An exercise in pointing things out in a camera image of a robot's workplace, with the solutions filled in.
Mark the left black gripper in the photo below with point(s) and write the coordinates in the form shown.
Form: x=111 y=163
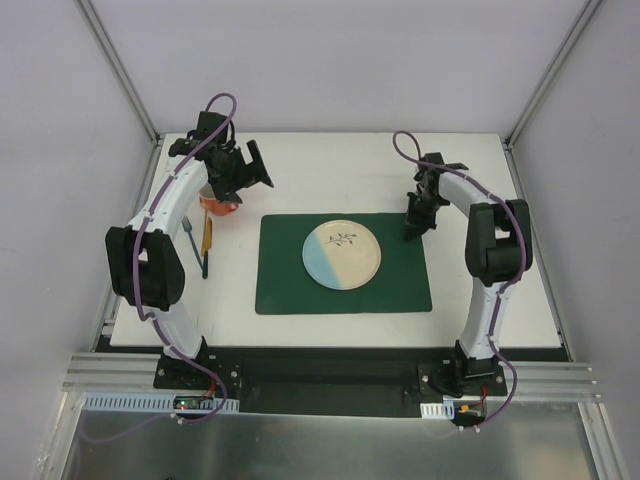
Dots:
x=245 y=173

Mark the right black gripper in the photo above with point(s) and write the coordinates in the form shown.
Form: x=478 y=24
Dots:
x=419 y=214

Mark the orange mug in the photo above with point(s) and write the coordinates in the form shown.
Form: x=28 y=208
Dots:
x=209 y=203

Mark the gold knife black handle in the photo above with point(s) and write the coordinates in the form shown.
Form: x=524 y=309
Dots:
x=206 y=255

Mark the dark green placemat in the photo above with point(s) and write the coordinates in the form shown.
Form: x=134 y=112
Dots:
x=284 y=287

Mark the blue fork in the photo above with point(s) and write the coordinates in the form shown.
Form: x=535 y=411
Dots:
x=188 y=229

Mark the cream and blue plate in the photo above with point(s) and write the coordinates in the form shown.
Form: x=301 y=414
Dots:
x=341 y=255

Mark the gold spoon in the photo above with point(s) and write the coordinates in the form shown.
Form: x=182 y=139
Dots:
x=207 y=233

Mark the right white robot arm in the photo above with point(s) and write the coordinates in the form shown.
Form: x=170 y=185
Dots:
x=497 y=254

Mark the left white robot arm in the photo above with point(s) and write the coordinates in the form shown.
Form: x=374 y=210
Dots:
x=145 y=266

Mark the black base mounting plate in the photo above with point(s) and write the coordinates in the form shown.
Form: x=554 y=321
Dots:
x=336 y=381

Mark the right aluminium frame post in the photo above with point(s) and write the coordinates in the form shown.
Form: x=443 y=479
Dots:
x=577 y=29

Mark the aluminium frame post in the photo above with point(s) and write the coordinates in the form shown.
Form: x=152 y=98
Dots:
x=577 y=29
x=98 y=30

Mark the right white cable duct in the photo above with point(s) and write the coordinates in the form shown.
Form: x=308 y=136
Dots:
x=438 y=411

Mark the white cable duct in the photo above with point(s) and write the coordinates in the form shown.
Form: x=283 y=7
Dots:
x=158 y=403
x=438 y=411

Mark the left aluminium frame post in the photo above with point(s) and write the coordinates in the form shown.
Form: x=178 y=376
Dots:
x=98 y=30

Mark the aluminium rail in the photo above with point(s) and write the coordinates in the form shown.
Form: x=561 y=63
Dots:
x=111 y=371

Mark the left white cable duct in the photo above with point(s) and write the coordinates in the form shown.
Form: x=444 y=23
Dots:
x=158 y=403

